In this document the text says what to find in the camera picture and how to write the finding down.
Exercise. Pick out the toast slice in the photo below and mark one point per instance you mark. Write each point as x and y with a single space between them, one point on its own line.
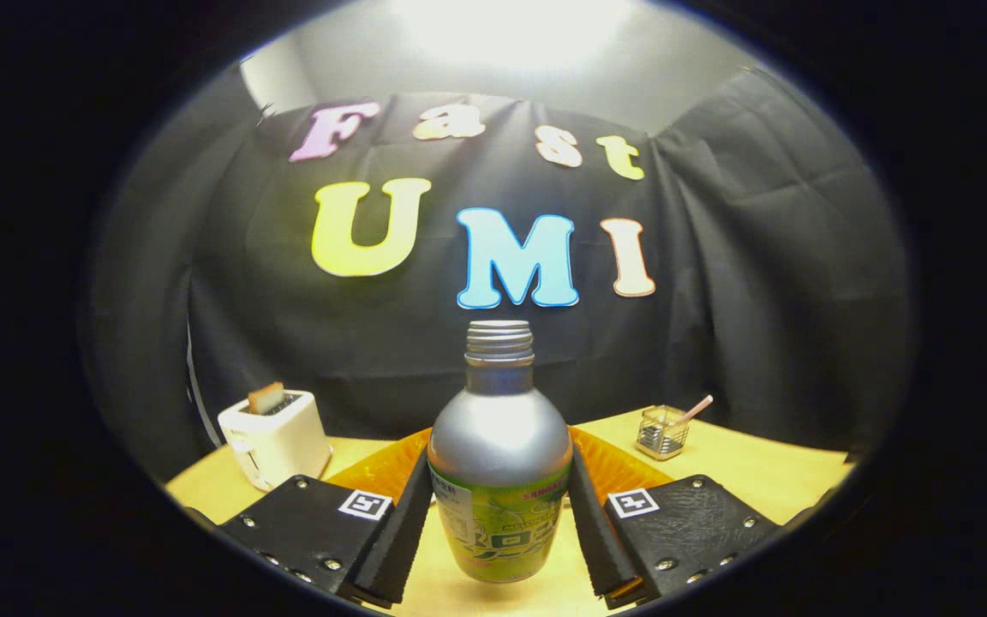
266 398

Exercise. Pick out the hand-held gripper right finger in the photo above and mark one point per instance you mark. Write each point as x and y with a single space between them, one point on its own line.
596 531

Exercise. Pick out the white toaster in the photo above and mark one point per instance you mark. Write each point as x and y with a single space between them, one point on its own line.
284 446

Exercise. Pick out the silver juice bottle green label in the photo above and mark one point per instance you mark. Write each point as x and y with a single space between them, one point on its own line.
498 446

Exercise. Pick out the wooden table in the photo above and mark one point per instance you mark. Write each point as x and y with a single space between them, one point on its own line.
759 480

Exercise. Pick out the pink straw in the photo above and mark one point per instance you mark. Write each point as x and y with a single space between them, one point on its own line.
696 409

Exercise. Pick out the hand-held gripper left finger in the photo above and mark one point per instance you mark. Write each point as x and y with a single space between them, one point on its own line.
403 531

